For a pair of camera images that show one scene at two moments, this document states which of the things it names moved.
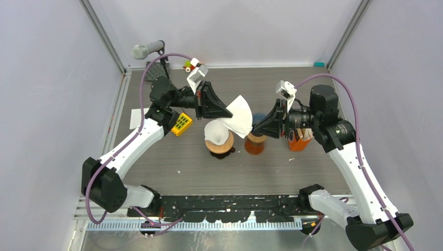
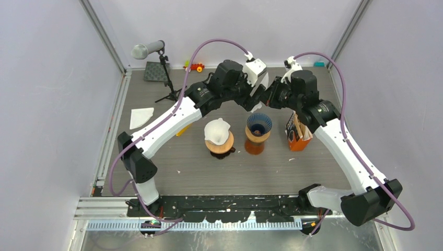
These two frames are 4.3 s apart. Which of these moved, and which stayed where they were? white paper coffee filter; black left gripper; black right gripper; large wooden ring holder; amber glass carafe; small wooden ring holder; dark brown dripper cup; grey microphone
Moved: black right gripper; black left gripper
Stayed: dark brown dripper cup; small wooden ring holder; amber glass carafe; white paper coffee filter; grey microphone; large wooden ring holder
